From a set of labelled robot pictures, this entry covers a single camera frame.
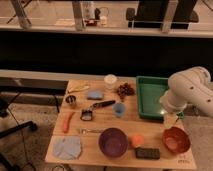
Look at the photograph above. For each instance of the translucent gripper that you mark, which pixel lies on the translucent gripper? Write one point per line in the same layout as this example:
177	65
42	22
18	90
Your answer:
170	120

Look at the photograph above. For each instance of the blue sponge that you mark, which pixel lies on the blue sponge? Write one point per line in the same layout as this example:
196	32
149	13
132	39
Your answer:
94	95

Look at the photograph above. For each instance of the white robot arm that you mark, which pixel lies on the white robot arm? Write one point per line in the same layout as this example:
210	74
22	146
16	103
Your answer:
190	86

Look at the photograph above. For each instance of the red-brown bowl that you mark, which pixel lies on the red-brown bowl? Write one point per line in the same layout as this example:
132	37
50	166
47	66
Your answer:
176	140

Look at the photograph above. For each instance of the green plastic tray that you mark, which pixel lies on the green plastic tray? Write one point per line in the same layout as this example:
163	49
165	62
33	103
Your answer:
149	90

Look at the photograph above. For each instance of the orange ball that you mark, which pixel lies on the orange ball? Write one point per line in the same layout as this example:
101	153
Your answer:
137	141

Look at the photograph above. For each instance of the dark rectangular block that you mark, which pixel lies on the dark rectangular block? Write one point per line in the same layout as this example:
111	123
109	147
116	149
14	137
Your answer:
147	153

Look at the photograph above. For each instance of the small blue cup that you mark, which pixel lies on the small blue cup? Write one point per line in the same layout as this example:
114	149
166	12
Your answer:
119	109

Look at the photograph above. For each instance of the dark grape bunch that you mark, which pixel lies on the dark grape bunch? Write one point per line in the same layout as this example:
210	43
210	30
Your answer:
125	90

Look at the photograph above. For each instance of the purple bowl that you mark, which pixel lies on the purple bowl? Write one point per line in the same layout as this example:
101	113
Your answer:
113	142

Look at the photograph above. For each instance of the white round container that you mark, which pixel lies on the white round container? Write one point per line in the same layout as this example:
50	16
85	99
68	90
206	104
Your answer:
110	81

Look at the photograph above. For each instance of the silver fork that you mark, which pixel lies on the silver fork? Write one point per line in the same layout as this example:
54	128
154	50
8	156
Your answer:
84	131

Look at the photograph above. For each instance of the yellow banana toy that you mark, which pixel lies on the yellow banana toy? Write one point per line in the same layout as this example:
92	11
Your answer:
78	88

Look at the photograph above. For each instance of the small metal cup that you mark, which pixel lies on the small metal cup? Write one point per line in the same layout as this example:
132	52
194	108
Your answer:
71	100

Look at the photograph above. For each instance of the orange carrot toy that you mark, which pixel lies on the orange carrot toy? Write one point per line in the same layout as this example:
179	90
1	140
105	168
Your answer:
66	122

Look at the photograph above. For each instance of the black monitor on counter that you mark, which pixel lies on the black monitor on counter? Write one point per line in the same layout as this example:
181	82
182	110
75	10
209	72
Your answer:
150	14

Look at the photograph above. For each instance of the blue folded cloth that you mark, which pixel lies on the blue folded cloth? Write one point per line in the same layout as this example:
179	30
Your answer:
68	148

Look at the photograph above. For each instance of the black office chair base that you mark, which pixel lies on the black office chair base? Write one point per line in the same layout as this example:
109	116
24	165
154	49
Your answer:
4	109

